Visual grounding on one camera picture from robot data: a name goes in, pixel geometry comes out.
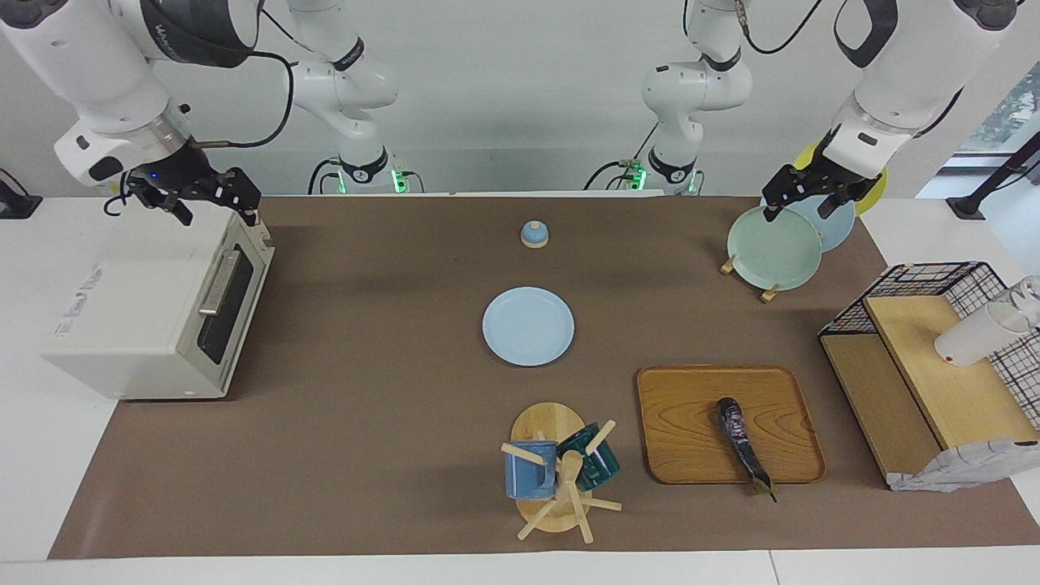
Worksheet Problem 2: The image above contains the black base cable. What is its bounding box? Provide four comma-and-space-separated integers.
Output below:
307, 158, 342, 196
585, 122, 657, 193

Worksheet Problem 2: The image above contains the light blue racked plate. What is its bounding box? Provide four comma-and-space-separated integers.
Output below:
784, 195, 857, 254

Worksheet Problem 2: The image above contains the pale green plate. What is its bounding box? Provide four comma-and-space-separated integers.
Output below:
726, 206, 824, 292

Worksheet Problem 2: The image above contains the yellow plate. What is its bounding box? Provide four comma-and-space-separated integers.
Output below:
795, 140, 889, 217

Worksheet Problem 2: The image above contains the dark purple eggplant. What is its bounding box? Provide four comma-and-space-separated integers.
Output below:
715, 396, 779, 504

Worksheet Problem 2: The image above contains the black camera stand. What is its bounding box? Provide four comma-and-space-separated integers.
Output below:
947, 130, 1040, 220

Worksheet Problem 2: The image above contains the white grey checked cloth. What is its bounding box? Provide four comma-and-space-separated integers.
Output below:
887, 437, 1040, 493

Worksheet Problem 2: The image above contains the clear glass cup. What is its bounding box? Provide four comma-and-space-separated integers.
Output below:
1007, 276, 1040, 330

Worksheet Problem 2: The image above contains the white cup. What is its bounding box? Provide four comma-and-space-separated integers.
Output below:
934, 302, 1026, 367

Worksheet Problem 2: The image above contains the wooden mug tree stand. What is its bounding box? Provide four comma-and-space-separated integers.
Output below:
500, 401, 624, 544

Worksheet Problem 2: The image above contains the brown table mat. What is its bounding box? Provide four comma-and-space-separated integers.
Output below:
47, 195, 1040, 560

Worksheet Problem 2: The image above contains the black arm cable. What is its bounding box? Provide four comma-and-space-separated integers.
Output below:
104, 6, 346, 219
735, 0, 823, 56

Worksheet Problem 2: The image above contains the white toaster oven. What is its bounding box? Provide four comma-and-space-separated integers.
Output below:
42, 197, 275, 401

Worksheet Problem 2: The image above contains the wooden two-step shelf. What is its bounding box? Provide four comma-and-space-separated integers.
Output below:
819, 294, 1040, 488

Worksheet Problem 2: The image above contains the dark green mug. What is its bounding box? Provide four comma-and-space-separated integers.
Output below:
557, 422, 622, 492

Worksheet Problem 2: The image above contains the blue mug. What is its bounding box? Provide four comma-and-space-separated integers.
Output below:
504, 440, 561, 501

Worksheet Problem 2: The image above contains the black wire basket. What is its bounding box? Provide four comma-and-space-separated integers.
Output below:
818, 262, 1040, 431

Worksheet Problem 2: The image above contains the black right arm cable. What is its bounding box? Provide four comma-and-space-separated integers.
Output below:
104, 6, 346, 219

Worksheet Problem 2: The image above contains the wooden serving tray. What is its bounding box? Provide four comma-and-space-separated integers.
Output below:
635, 365, 827, 486

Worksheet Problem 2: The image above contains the wooden plate rack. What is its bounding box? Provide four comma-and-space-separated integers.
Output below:
720, 253, 782, 304

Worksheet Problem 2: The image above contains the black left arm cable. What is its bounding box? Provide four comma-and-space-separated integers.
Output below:
735, 0, 823, 56

